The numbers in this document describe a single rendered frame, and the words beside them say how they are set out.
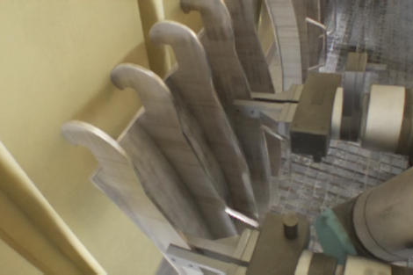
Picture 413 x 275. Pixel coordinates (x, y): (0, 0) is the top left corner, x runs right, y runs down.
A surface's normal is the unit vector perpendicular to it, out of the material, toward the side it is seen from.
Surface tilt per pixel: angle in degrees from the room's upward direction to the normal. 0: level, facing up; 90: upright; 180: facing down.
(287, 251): 13
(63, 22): 90
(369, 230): 89
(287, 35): 90
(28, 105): 90
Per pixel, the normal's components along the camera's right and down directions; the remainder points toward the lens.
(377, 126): -0.46, 0.27
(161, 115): -0.40, 0.72
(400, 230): -0.84, 0.47
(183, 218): 0.86, 0.07
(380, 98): -0.34, -0.46
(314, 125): -0.23, -0.68
